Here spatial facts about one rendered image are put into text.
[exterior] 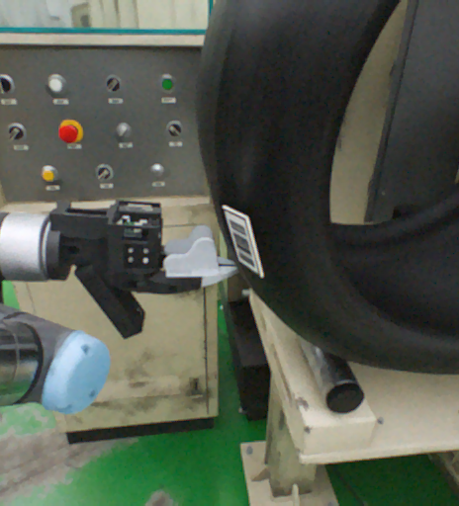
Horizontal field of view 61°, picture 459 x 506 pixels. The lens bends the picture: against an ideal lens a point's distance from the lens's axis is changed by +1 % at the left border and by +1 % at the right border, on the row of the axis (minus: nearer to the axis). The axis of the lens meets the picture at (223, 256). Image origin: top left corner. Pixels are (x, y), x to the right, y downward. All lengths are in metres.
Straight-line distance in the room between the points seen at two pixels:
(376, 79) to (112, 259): 0.52
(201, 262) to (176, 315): 0.73
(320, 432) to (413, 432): 0.15
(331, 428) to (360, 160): 0.46
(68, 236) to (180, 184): 0.61
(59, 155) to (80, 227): 0.61
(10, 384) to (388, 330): 0.34
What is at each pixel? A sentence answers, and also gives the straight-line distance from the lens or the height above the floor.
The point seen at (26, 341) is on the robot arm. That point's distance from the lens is 0.38.
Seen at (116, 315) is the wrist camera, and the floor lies 0.98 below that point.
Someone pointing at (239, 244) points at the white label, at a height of 1.10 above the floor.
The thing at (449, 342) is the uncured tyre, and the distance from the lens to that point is 0.48.
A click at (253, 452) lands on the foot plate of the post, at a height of 0.01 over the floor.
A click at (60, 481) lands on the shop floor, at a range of 1.56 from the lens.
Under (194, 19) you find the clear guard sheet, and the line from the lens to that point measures 0.95.
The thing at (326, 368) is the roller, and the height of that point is 0.92.
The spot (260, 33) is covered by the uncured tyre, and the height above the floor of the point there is 1.27.
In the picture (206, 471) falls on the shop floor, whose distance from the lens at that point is 1.48.
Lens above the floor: 1.26
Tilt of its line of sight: 29 degrees down
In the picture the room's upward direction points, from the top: straight up
